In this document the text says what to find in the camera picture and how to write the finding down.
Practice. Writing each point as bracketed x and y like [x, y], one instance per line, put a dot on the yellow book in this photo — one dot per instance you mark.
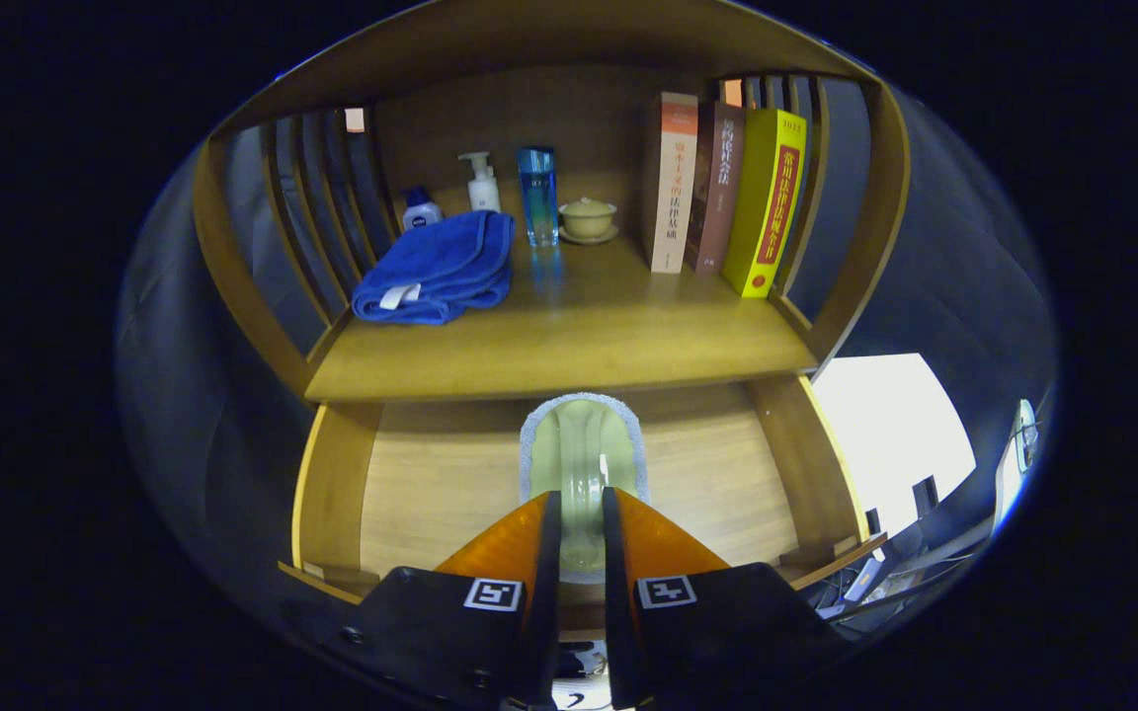
[767, 197]

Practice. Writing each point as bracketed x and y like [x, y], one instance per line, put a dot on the orange and white book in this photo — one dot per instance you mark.
[676, 188]

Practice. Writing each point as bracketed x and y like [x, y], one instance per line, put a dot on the small white blue-capped bottle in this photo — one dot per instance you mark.
[421, 212]

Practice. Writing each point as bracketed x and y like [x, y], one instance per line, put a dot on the brown book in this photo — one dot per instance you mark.
[719, 188]

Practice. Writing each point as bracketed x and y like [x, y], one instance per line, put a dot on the blue folded towel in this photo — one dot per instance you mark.
[441, 262]

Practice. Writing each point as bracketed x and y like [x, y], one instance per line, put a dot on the wooden drawer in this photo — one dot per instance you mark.
[431, 484]

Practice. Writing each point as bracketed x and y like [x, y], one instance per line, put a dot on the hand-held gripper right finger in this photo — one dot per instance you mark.
[618, 612]

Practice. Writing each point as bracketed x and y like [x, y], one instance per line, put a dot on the white pump bottle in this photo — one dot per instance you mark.
[483, 193]

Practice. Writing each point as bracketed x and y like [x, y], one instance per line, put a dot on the pale green scrubbing brush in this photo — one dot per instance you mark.
[579, 444]

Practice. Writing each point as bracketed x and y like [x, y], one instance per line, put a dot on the beige lidded tea cup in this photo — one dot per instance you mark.
[588, 217]

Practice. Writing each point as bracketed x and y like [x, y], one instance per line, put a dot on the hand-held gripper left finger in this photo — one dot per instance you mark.
[547, 612]

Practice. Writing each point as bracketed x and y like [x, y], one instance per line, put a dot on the blue glass bottle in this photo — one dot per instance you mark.
[538, 197]

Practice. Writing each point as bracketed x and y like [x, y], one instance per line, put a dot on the white desk device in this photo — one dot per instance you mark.
[1021, 434]

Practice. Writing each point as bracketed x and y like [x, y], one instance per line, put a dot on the wooden cabinet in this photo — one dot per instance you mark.
[529, 109]

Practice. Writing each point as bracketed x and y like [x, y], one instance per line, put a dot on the wooden countertop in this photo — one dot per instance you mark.
[589, 336]

